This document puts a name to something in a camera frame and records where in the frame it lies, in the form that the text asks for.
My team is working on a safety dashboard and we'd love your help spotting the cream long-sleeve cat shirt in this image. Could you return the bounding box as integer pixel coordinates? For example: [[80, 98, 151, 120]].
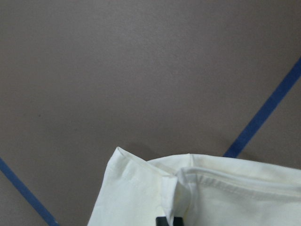
[[88, 147, 301, 226]]

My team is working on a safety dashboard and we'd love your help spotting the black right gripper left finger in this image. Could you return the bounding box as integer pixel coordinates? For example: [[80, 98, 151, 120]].
[[156, 217, 167, 226]]

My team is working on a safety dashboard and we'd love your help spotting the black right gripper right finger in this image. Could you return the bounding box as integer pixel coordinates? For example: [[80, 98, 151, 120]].
[[173, 217, 182, 226]]

